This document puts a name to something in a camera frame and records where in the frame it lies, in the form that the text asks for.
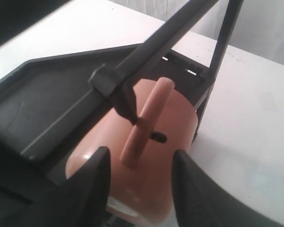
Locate black metal shelf rack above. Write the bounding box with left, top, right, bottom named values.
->
left=0, top=0, right=244, bottom=190

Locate orange ceramic mug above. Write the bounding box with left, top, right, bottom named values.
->
left=65, top=77, right=198, bottom=227

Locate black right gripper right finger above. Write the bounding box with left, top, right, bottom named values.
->
left=172, top=149, right=281, bottom=227

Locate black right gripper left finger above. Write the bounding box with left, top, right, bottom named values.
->
left=0, top=139, right=111, bottom=227

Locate white backdrop curtain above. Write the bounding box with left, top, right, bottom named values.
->
left=142, top=0, right=284, bottom=69

